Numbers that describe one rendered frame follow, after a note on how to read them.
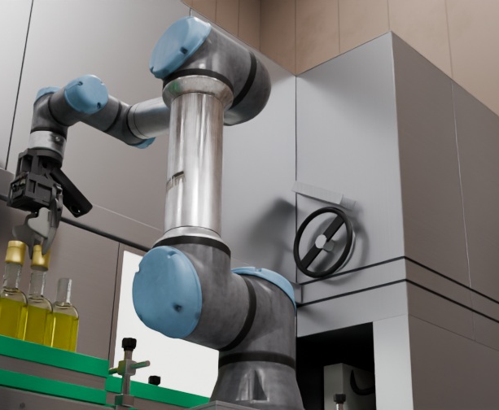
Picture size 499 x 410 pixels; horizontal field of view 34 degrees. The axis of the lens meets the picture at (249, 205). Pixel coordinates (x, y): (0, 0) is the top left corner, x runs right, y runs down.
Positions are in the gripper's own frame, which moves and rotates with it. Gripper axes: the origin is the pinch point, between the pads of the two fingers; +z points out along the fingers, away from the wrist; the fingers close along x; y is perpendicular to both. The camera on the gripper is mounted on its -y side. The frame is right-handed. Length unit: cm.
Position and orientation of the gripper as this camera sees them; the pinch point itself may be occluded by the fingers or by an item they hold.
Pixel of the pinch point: (41, 251)
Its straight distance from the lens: 167.2
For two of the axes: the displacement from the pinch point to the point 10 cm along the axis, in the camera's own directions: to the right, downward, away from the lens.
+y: -7.1, -3.1, -6.4
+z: -0.2, 9.1, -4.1
